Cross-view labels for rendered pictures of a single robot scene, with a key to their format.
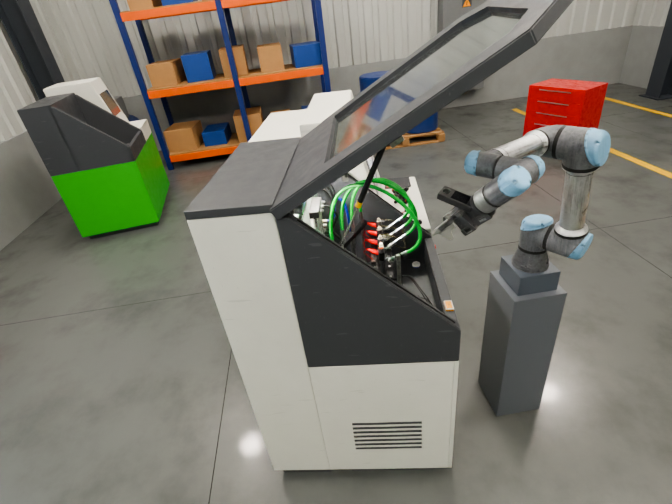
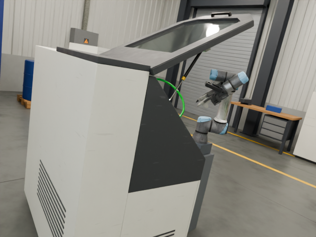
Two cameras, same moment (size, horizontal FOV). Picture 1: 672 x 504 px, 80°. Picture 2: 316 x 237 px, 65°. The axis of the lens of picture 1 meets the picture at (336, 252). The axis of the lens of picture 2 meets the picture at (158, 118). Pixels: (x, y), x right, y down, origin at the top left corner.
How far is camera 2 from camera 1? 1.11 m
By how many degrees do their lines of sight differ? 45
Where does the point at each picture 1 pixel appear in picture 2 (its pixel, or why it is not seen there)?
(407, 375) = (177, 193)
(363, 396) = (152, 214)
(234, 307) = (99, 139)
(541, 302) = (207, 159)
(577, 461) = not seen: outside the picture
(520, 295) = not seen: hidden behind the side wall
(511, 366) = not seen: hidden behind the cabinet
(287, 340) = (123, 169)
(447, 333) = (200, 161)
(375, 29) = (30, 38)
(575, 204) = (226, 106)
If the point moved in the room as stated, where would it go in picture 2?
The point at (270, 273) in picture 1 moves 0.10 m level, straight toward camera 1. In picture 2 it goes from (132, 113) to (148, 119)
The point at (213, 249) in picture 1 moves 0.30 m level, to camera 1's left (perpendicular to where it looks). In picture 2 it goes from (105, 89) to (35, 84)
